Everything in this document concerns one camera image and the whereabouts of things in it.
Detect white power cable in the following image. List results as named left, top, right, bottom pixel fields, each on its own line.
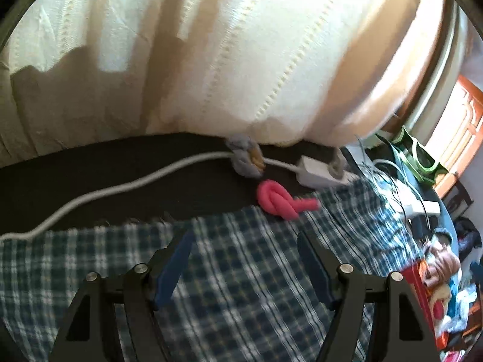
left=0, top=151, right=302, bottom=241

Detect green bag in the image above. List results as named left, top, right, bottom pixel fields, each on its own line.
left=390, top=125, right=448, bottom=185

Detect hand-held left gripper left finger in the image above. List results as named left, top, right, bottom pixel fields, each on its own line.
left=49, top=230, right=197, bottom=362

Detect white thin cables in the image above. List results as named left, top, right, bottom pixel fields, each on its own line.
left=355, top=136, right=408, bottom=197

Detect orange wooden door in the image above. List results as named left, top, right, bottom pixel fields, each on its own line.
left=426, top=75, right=483, bottom=197

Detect knotted pink foam roller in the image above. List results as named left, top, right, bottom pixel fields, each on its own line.
left=257, top=180, right=321, bottom=221

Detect dark cloth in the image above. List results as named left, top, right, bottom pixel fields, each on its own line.
left=453, top=217, right=483, bottom=249

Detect grey plug adapter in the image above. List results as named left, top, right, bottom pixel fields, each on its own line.
left=328, top=147, right=348, bottom=178

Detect grey sock ball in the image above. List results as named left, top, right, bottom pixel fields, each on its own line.
left=226, top=135, right=267, bottom=178

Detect white charger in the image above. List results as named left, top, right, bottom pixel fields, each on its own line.
left=392, top=186, right=442, bottom=215

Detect orange storage box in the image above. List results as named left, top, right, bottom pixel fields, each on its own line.
left=402, top=260, right=449, bottom=351

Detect blue plaid cloth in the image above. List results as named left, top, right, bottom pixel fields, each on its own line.
left=0, top=179, right=446, bottom=362

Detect cream curtain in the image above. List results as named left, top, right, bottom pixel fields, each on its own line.
left=0, top=0, right=434, bottom=167

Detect white power strip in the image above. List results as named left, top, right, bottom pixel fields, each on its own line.
left=296, top=154, right=359, bottom=189

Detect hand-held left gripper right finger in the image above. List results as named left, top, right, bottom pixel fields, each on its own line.
left=297, top=230, right=442, bottom=362

